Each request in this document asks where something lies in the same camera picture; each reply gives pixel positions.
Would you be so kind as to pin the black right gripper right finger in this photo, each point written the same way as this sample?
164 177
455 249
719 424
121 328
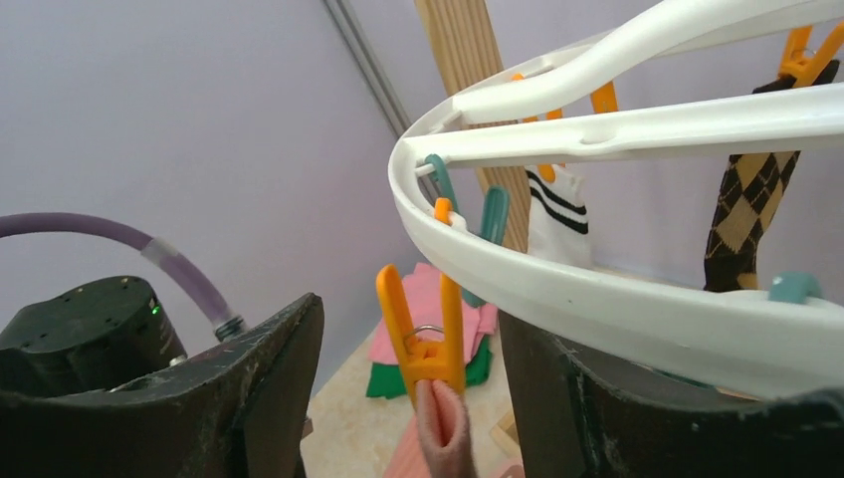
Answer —
584 413

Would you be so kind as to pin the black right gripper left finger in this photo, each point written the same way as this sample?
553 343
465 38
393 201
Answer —
236 410

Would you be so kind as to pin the pink teal sock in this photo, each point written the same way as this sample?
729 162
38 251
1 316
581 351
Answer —
437 441

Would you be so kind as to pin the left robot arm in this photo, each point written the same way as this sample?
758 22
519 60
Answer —
97 336

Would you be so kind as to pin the white round clip hanger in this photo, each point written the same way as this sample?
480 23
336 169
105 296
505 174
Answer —
651 215

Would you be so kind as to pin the wooden hanger rack stand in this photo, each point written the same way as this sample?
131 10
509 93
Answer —
494 124

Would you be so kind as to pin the orange clothes peg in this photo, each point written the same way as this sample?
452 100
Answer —
424 352
803 64

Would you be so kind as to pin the white black striped sock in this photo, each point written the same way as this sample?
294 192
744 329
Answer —
558 223

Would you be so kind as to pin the pink folded cloth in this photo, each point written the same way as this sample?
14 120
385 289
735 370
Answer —
422 292

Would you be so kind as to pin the teal clothes peg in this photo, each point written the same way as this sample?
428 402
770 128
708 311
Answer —
495 215
440 175

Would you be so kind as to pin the brown argyle sock right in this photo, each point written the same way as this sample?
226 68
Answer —
751 191

